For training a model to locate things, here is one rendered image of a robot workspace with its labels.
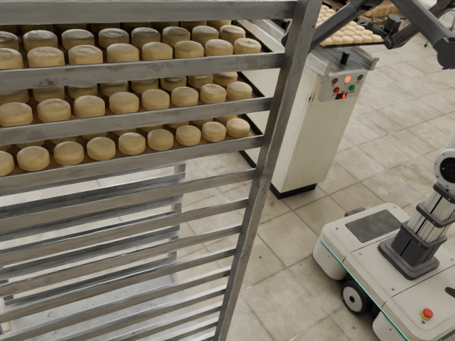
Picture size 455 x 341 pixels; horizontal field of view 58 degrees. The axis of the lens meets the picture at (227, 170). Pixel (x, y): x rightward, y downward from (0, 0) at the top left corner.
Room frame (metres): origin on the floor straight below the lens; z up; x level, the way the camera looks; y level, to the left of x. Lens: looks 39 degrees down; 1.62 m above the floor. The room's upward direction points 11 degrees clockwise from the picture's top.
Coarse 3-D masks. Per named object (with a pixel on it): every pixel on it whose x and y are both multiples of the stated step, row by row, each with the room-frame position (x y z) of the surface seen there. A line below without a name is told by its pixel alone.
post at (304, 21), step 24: (312, 0) 0.68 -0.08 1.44; (312, 24) 0.69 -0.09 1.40; (288, 48) 0.69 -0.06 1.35; (288, 72) 0.68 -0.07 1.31; (288, 96) 0.68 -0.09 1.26; (264, 144) 0.69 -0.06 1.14; (264, 168) 0.68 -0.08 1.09; (264, 192) 0.68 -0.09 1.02; (240, 240) 0.69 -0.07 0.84; (240, 264) 0.68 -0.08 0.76; (216, 336) 0.69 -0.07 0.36
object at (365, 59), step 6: (336, 48) 2.13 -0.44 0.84; (342, 48) 2.09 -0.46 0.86; (348, 48) 2.06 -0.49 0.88; (354, 48) 2.03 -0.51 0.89; (360, 48) 2.03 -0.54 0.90; (354, 54) 2.02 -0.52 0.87; (360, 54) 1.99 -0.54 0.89; (366, 54) 1.96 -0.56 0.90; (354, 60) 2.01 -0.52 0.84; (360, 60) 1.98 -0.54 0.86; (366, 60) 1.95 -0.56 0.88; (372, 60) 1.92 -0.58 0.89; (366, 66) 1.94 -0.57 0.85; (372, 66) 1.92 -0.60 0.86
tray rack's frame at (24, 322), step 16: (128, 288) 0.94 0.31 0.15; (144, 288) 0.95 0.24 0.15; (80, 304) 0.83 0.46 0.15; (96, 304) 0.84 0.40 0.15; (144, 304) 0.88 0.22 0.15; (160, 304) 0.89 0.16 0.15; (16, 320) 0.72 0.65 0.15; (32, 320) 0.74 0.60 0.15; (48, 320) 0.75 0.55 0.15; (96, 320) 0.78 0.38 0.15; (112, 320) 0.79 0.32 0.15; (160, 320) 0.83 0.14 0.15; (48, 336) 0.69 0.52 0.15; (112, 336) 0.73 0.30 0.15; (160, 336) 0.77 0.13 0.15; (192, 336) 0.79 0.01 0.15
